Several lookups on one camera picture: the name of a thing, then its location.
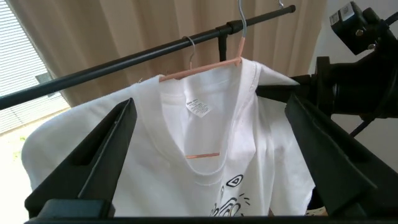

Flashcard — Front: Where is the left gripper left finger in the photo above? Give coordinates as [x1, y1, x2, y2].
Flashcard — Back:
[24, 98, 138, 218]

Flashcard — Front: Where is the pink clothes hanger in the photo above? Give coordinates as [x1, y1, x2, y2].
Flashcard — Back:
[182, 35, 197, 72]
[158, 0, 284, 159]

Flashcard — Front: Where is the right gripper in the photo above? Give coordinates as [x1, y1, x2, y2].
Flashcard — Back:
[314, 46, 398, 121]

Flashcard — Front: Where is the black clothes rack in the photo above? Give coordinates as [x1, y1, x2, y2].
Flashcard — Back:
[0, 4, 297, 111]

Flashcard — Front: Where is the window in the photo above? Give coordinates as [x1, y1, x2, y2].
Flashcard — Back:
[0, 0, 72, 136]

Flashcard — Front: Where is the beige curtain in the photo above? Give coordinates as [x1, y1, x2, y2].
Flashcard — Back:
[6, 0, 327, 108]

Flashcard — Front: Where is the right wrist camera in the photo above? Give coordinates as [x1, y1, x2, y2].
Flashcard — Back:
[328, 1, 384, 57]

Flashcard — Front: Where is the white printed t-shirt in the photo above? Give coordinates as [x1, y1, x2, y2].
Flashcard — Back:
[21, 57, 317, 218]

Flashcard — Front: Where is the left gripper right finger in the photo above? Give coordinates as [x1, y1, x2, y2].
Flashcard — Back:
[284, 94, 398, 217]

